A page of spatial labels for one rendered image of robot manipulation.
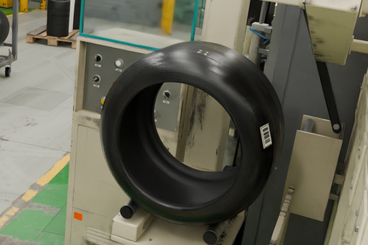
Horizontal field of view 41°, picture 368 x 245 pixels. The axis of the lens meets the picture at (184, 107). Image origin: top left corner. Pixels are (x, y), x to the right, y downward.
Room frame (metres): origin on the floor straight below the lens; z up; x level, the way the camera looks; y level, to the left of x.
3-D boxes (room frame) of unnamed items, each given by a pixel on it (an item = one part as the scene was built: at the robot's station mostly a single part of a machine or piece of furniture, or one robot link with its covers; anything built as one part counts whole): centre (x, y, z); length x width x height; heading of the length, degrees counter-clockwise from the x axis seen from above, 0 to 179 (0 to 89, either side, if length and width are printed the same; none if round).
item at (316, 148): (1.61, -0.48, 1.05); 0.20 x 0.15 x 0.30; 163
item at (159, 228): (1.52, -0.05, 0.80); 0.37 x 0.36 x 0.02; 73
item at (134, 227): (1.56, 0.09, 0.84); 0.36 x 0.09 x 0.06; 163
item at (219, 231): (1.47, -0.18, 0.90); 0.35 x 0.05 x 0.05; 163
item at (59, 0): (8.08, 2.15, 0.38); 1.20 x 0.80 x 0.76; 0
